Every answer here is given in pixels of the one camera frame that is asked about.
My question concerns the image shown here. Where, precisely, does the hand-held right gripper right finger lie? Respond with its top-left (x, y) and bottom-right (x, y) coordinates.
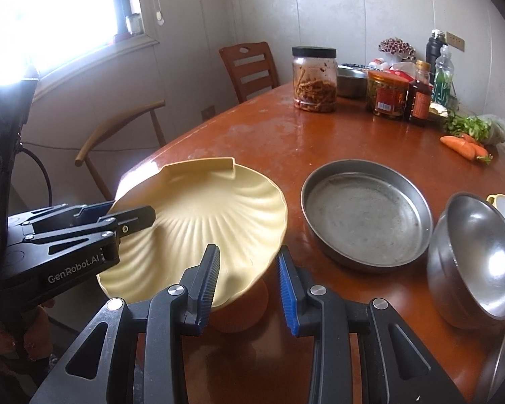
top-left (276, 246), bottom-right (468, 404)

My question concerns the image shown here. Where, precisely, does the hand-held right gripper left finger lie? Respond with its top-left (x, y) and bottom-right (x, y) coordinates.
top-left (27, 244), bottom-right (222, 404)

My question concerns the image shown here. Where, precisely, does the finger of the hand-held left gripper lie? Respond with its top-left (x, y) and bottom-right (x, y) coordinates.
top-left (21, 205), bottom-right (157, 262)
top-left (8, 202), bottom-right (115, 236)

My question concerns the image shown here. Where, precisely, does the cream shell-shaped plate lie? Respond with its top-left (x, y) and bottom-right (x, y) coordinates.
top-left (96, 158), bottom-right (289, 313)

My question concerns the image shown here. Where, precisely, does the round metal pan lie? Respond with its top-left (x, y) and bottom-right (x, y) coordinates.
top-left (301, 160), bottom-right (434, 274)

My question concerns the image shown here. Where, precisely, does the deep metal bowl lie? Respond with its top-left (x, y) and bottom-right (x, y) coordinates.
top-left (426, 192), bottom-right (505, 331)

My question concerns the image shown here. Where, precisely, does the person's left hand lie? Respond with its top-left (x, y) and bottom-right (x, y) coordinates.
top-left (8, 301), bottom-right (55, 360)

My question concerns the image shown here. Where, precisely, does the curved light wooden chair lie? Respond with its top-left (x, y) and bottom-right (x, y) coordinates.
top-left (75, 99), bottom-right (168, 200)

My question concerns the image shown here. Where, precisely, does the window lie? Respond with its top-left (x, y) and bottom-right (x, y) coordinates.
top-left (0, 0), bottom-right (141, 76)

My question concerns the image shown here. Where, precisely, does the brown slatted wooden chair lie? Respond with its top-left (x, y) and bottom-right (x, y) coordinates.
top-left (219, 42), bottom-right (280, 104)

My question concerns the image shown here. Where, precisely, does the plastic jar with black lid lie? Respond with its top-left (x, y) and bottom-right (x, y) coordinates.
top-left (292, 46), bottom-right (338, 113)

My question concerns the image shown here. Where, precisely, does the jar with red label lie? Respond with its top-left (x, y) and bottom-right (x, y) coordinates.
top-left (366, 71), bottom-right (410, 121)

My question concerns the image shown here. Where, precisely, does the small metal basin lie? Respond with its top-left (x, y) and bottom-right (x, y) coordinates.
top-left (337, 64), bottom-right (369, 99)

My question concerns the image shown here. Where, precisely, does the dark sauce bottle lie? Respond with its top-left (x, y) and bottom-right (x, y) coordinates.
top-left (406, 60), bottom-right (433, 127)

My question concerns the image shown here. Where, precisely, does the yellow food tray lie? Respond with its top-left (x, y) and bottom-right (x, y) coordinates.
top-left (428, 103), bottom-right (453, 121)

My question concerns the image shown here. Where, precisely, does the bunch of leafy greens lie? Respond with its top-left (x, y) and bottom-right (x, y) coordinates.
top-left (444, 113), bottom-right (493, 141)

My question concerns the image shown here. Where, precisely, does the red and white packet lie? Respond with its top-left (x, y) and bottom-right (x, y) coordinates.
top-left (368, 59), bottom-right (417, 82)

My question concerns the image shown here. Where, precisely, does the clear plastic bottle green liquid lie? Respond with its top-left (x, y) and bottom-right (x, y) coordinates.
top-left (433, 44), bottom-right (453, 106)

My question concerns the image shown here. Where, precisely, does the dried flower decoration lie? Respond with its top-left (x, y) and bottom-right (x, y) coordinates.
top-left (379, 38), bottom-right (417, 62)

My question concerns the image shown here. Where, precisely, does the black thermos bottle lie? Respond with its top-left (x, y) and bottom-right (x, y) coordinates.
top-left (425, 29), bottom-right (447, 66)

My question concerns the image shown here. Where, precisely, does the black cable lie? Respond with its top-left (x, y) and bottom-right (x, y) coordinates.
top-left (19, 143), bottom-right (53, 207)

